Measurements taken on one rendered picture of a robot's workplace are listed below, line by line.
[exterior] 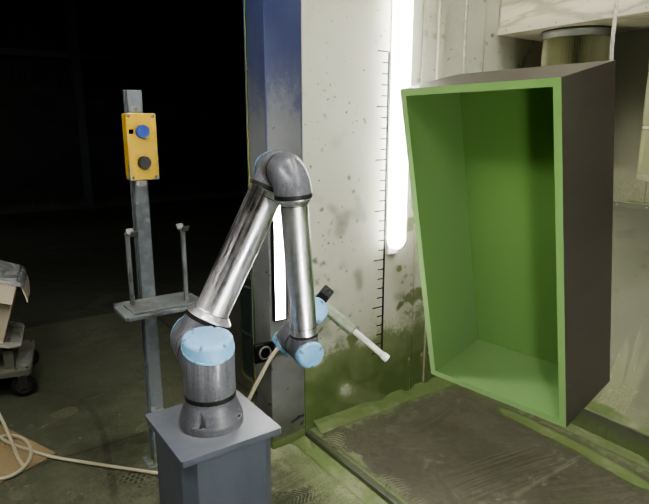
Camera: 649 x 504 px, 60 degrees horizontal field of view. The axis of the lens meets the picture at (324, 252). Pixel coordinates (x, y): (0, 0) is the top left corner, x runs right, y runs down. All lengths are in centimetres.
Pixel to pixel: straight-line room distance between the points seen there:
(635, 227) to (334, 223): 161
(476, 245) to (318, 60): 105
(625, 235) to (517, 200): 111
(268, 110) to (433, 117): 68
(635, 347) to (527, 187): 112
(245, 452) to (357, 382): 136
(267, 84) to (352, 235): 82
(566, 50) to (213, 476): 254
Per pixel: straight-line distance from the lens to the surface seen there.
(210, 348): 161
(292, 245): 167
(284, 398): 273
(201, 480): 168
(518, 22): 331
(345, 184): 264
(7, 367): 367
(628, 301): 318
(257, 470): 176
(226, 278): 176
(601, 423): 306
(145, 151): 235
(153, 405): 268
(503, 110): 229
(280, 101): 243
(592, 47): 321
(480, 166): 240
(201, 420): 170
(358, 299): 281
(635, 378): 305
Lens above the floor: 150
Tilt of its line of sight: 13 degrees down
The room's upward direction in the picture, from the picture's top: straight up
